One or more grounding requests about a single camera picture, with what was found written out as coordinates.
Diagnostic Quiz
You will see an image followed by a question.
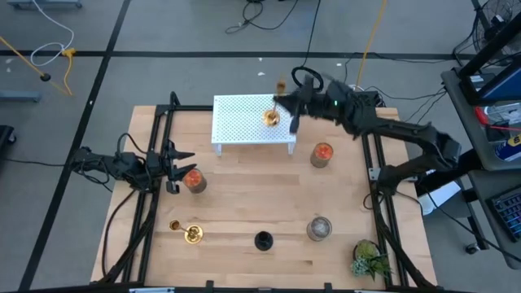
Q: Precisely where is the grey equipment cart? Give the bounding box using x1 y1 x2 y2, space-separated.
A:
441 56 521 172

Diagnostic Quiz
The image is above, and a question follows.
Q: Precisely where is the white perforated metal shelf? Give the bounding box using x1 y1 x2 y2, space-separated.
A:
210 94 297 157

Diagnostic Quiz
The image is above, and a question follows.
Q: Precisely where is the black cable with coil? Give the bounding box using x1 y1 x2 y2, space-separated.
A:
291 0 325 94

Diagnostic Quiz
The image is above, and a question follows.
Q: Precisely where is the backlit computer keyboard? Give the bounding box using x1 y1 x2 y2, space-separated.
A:
489 185 521 243

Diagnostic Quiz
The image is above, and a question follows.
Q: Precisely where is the tall gold candlestick holder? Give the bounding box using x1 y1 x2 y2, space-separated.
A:
169 219 204 245
262 79 287 128

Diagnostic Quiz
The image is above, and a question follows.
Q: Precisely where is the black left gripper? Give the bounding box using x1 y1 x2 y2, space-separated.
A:
144 139 198 195

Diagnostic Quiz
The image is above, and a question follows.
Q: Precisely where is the blue and yellow spray can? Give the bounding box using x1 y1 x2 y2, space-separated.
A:
494 133 521 162

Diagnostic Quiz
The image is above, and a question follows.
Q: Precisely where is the small potted green plant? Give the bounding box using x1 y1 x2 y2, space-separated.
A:
351 238 393 282

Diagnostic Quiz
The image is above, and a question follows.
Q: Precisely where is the short yellow cable with plug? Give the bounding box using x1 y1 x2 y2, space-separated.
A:
60 47 77 97

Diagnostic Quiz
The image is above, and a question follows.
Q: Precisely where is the white floor cable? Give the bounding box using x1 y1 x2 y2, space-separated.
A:
30 0 76 68

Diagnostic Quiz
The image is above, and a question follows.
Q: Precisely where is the grey side desk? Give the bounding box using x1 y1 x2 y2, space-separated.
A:
462 168 521 270

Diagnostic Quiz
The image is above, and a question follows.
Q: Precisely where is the black aluminium table frame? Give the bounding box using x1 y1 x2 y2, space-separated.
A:
97 91 439 293

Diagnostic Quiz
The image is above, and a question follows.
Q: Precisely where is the black candlestick holder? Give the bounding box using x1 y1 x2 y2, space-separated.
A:
254 230 274 251

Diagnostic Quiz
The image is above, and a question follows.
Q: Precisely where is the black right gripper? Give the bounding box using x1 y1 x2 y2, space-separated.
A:
273 76 327 135

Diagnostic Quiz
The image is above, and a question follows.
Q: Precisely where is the black floor fan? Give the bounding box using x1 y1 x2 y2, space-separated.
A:
452 0 521 68

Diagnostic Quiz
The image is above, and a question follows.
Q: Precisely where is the thin black cable bundle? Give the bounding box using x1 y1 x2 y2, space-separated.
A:
225 0 300 35

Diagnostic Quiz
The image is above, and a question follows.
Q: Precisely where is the orange candle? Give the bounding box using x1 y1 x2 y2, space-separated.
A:
182 168 208 195
309 142 335 168

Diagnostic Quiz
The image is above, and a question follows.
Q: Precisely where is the white paper sheet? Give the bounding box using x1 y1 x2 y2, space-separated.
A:
418 180 462 216

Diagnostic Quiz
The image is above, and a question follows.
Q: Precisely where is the white candle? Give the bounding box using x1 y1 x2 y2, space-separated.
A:
306 216 333 243

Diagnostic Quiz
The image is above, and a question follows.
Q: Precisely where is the long yellow hanging cable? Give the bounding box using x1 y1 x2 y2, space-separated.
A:
356 0 388 89

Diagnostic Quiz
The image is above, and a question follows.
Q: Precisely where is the blue laptop screen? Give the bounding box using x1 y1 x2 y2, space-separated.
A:
479 67 521 103

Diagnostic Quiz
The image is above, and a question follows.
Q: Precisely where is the thin yellow pole black foot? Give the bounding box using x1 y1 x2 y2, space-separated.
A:
0 36 73 97

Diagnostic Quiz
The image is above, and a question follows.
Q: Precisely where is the red handled tool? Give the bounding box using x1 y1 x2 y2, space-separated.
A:
475 106 521 133

